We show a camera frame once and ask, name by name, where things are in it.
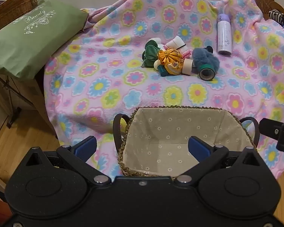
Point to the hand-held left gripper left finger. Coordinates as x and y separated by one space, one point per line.
85 147

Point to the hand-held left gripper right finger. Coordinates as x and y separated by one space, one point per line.
198 149

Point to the woven basket with fabric lining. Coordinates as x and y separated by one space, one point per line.
170 132

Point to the beige tape roll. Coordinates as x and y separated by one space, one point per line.
186 66

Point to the green and white plush toy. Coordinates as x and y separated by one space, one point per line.
151 56

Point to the black metal stand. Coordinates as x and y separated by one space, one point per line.
14 113

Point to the dark green tape roll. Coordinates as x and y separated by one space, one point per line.
203 66

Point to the teal tape roll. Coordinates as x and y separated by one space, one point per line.
163 72

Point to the blue fluffy scrunchie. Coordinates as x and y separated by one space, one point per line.
203 56

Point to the white tape roll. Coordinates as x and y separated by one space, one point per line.
157 64

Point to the yellow orange fabric flower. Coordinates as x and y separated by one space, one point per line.
168 59

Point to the pink hair roller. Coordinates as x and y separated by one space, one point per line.
185 54

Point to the pink floral fleece blanket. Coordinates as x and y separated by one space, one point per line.
108 52

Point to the rolled white cloth pink edge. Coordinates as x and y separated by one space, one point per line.
177 42

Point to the white bottle with purple lid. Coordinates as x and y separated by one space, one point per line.
224 35

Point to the zebra striped item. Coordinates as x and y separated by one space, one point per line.
277 16

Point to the green printed pillow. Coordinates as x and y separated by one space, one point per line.
26 42

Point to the brown wicker basket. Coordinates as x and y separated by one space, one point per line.
11 7

